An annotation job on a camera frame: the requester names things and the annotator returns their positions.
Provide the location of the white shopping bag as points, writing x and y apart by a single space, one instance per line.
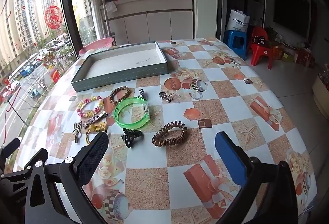
237 20

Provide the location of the blue plastic stool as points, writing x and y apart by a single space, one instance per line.
235 37

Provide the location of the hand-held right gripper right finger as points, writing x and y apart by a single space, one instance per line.
228 155

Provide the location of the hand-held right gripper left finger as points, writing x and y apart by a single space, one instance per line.
94 155

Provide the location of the dark green hair claw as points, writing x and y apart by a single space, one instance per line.
131 136

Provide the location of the bronze bow hair clip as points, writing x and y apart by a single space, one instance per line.
76 132

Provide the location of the checked printed tablecloth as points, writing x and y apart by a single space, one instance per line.
226 100

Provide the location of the rhinestone hair clip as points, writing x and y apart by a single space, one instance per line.
93 119

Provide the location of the pink plastic basin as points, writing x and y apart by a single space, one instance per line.
96 45

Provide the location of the white round planter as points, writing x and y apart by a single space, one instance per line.
321 92

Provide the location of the red plastic chair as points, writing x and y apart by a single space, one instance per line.
259 51

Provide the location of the dark wall screen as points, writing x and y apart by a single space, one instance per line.
290 10

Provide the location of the row of gift boxes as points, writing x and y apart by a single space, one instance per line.
298 55

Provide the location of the round red window decal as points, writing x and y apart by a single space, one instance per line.
53 17

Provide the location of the small silver clasp charm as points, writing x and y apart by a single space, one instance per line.
141 94

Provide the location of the white cloth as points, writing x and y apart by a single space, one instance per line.
111 6

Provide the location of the grey-green shallow tray box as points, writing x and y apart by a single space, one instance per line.
120 60

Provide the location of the green translucent bangle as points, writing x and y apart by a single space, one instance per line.
128 125

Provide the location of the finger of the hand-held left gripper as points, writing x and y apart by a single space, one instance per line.
10 146

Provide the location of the white cabinet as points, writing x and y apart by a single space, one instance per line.
154 20

